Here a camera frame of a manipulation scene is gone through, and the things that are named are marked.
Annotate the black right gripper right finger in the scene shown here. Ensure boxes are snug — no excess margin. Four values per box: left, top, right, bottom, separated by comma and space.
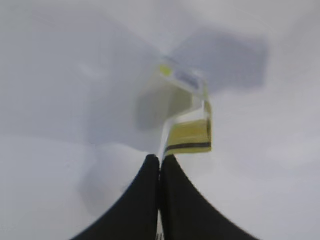
160, 155, 255, 240

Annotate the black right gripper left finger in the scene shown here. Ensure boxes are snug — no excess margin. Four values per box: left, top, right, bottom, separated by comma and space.
74, 154, 160, 240

